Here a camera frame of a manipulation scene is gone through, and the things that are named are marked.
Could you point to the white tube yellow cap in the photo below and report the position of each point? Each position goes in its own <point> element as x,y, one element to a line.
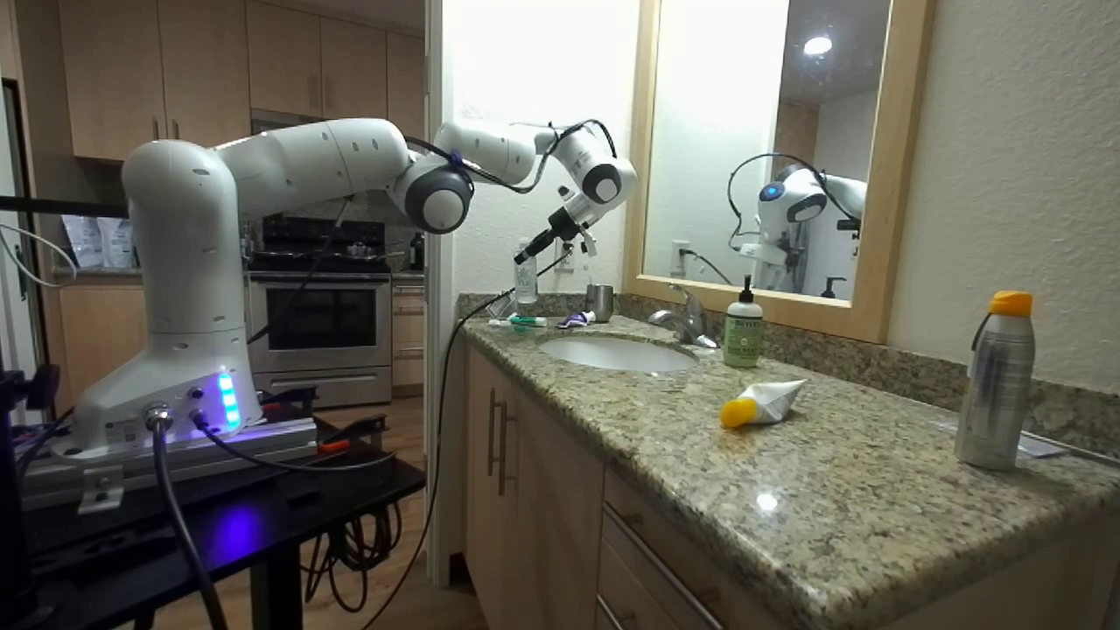
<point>759,403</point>

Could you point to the grey metal toothbrush cup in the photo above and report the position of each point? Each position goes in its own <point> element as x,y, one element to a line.
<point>598,301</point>

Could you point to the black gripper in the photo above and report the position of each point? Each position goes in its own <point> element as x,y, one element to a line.
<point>562,229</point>

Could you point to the green toothpaste tube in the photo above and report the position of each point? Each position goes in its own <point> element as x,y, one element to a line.
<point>526,324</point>

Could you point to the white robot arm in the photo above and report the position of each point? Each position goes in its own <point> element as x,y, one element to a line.
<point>188,210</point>

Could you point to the black robot cart table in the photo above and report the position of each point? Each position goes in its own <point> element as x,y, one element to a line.
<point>92,573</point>

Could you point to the chrome sink faucet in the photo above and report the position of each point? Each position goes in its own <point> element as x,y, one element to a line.
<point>687,324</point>

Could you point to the silver spray bottle orange cap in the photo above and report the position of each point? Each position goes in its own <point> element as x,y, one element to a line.
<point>997,382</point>

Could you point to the white oval sink basin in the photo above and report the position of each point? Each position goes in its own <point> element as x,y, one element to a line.
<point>616,355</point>

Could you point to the green soap pump bottle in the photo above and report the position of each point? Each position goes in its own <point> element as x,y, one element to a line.
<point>743,326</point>

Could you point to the wall power outlet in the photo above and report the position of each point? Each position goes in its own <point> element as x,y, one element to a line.
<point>564,265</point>

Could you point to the wood framed mirror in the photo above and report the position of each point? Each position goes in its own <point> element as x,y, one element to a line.
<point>776,146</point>

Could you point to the clear plastic bottle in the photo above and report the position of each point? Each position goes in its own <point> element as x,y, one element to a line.
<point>526,289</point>

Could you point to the wooden vanity cabinet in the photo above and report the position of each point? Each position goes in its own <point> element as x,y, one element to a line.
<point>602,500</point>

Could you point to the stainless steel oven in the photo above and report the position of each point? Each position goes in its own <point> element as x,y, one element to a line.
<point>315,300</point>

